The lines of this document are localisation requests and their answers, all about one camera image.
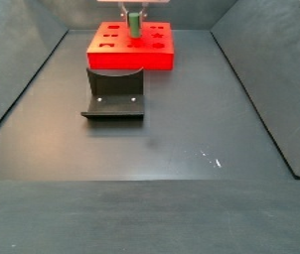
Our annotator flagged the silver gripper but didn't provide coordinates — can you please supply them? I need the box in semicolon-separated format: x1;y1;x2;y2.
96;0;170;20

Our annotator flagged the green round peg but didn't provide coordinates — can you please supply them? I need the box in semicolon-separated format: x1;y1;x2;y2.
127;12;141;39

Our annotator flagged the red shape-sorter block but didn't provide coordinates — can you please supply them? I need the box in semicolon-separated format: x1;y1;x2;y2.
86;22;174;70

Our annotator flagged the black curved holder stand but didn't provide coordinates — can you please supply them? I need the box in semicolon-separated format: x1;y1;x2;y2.
80;68;145;119

